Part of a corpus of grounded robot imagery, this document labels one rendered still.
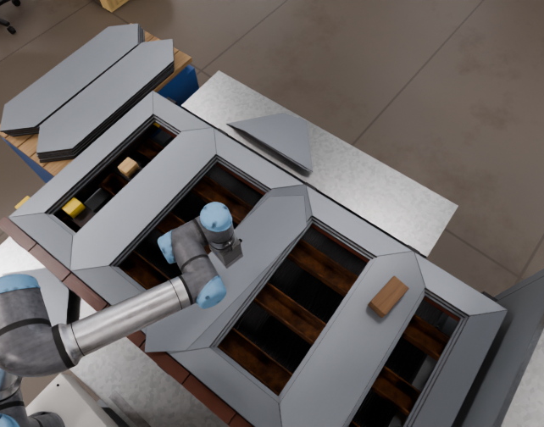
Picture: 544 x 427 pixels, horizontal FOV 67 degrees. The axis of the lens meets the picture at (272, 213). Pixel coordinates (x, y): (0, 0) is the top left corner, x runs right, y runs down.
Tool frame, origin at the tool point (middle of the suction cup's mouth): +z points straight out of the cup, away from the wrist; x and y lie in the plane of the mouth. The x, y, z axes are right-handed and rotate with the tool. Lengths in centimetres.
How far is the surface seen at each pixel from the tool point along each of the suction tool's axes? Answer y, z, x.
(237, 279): -4.7, 8.6, 0.9
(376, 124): 44, 93, -144
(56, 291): 38, 21, 52
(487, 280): -67, 93, -113
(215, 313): -9.0, 8.6, 13.1
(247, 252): 0.3, 8.6, -7.5
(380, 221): -19, 18, -55
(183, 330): -6.9, 8.5, 24.1
